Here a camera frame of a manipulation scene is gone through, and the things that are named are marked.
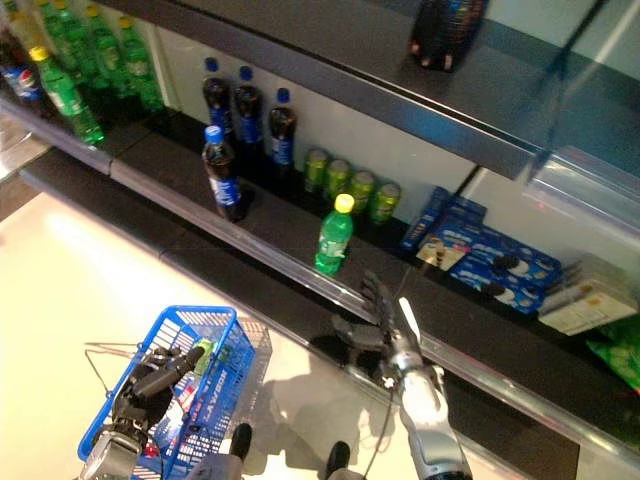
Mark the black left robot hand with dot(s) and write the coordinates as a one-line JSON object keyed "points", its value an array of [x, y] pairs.
{"points": [[150, 390]]}

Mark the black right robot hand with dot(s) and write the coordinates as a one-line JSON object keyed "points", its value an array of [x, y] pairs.
{"points": [[380, 320]]}

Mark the water bottle red cap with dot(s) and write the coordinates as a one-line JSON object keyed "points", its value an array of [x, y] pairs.
{"points": [[186, 397]]}

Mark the blue plastic shopping basket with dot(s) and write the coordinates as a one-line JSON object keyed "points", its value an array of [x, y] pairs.
{"points": [[225, 380]]}

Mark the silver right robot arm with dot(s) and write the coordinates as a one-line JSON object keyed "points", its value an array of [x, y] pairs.
{"points": [[430, 415]]}

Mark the white paper tag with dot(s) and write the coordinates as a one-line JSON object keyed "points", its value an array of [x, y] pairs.
{"points": [[410, 317]]}

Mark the green soda bottle yellow cap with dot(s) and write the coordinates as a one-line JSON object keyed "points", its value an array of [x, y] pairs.
{"points": [[75, 45], [65, 100], [50, 20], [334, 240], [140, 70], [105, 55]]}

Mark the blue cookie box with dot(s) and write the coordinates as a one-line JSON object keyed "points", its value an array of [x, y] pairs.
{"points": [[424, 217], [505, 260], [515, 295], [450, 240]]}

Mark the black deep shelf board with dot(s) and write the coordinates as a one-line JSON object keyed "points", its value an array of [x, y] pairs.
{"points": [[500, 425], [250, 280], [90, 190]]}

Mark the grey metal shelf upright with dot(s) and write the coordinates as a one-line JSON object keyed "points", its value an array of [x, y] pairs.
{"points": [[475, 180], [160, 65]]}

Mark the grey white carton box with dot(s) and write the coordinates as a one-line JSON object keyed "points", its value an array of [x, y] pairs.
{"points": [[585, 295]]}

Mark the green chips bag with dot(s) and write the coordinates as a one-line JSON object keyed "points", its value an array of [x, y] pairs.
{"points": [[617, 355]]}

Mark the dark grey metal shelf board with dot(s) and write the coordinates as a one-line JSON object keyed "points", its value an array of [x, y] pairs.
{"points": [[300, 45]]}

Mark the large cola bottle blue label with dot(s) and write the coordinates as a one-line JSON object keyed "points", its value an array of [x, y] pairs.
{"points": [[445, 35]]}

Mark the cola bottle red label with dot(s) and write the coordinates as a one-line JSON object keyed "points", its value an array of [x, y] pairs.
{"points": [[6, 47]]}

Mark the small yellow tea bottle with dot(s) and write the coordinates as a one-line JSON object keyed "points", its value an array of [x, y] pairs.
{"points": [[27, 30]]}

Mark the grey shelf board clear rail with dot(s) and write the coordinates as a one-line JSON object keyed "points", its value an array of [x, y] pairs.
{"points": [[590, 180]]}

